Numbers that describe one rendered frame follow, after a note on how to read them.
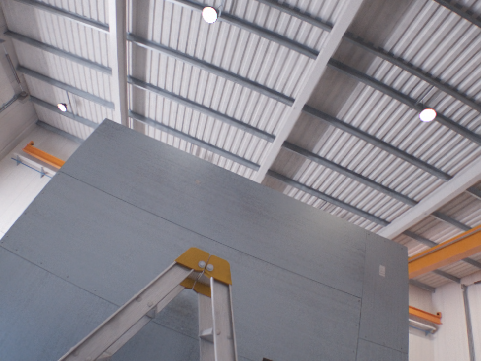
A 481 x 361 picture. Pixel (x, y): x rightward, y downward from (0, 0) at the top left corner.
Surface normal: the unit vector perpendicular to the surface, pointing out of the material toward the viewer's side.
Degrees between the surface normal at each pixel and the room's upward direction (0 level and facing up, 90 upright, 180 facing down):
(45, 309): 90
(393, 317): 90
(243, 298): 90
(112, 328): 88
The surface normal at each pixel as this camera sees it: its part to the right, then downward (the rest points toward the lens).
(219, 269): 0.26, -0.53
